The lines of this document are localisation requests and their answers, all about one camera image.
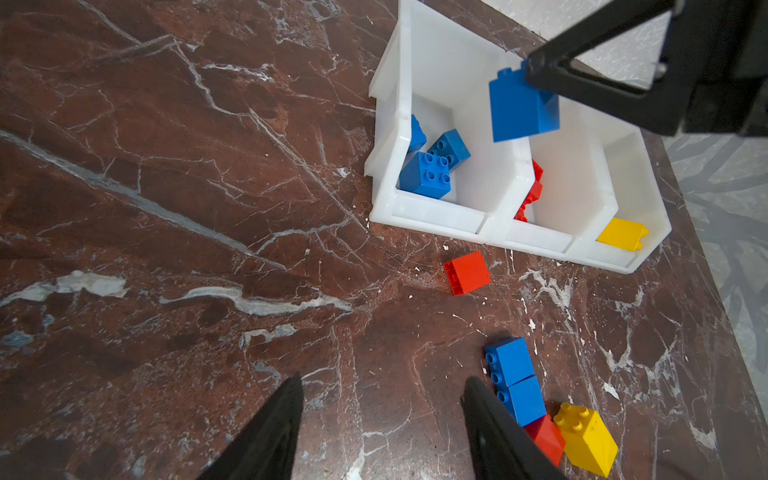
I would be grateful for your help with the right white bin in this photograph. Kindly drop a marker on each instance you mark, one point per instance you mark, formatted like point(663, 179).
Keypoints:
point(638, 199)

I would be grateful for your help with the left white bin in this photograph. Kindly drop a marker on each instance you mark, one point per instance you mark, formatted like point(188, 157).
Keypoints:
point(439, 71)

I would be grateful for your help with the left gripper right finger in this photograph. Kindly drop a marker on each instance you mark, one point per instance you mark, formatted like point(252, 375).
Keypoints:
point(499, 447)

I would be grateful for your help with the white bin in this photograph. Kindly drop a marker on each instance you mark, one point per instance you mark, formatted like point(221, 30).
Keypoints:
point(577, 200)
point(439, 71)
point(638, 199)

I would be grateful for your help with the small blue lego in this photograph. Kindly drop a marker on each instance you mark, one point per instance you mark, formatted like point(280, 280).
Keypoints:
point(418, 138)

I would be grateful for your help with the long red lego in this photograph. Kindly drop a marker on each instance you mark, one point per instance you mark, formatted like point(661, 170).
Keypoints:
point(533, 194)

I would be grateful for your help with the narrow yellow lego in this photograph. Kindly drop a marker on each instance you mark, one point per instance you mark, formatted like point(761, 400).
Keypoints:
point(624, 234)

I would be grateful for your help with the small red lego top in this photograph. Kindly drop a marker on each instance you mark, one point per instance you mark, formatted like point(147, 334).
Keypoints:
point(467, 273)

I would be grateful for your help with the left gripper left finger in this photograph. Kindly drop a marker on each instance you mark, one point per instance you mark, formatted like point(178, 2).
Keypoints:
point(266, 447)

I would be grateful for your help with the blue lego stack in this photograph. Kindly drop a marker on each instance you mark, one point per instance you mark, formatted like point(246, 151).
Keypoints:
point(512, 373)

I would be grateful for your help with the middle white bin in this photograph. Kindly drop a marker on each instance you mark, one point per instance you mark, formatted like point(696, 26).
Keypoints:
point(577, 200)

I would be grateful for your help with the blue lego placed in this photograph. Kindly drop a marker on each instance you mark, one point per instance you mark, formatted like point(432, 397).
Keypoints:
point(426, 174)

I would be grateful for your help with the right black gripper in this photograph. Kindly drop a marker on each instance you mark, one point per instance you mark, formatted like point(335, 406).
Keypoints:
point(715, 54)

